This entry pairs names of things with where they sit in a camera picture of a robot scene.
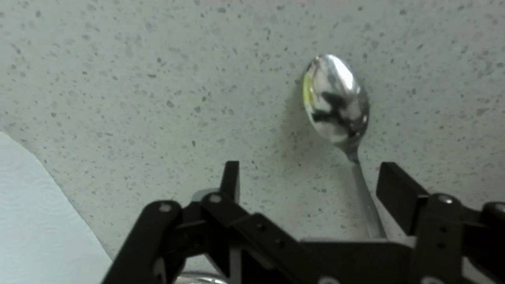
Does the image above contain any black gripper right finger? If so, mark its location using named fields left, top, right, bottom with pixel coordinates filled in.
left=376, top=162, right=505, bottom=284

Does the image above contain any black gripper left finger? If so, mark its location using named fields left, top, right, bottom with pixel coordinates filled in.
left=100, top=159, right=302, bottom=284

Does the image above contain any white paper towel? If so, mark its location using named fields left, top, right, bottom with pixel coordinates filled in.
left=0, top=132, right=111, bottom=284

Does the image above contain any silver spoon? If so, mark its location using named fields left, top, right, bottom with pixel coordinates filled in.
left=302, top=53, right=387, bottom=238

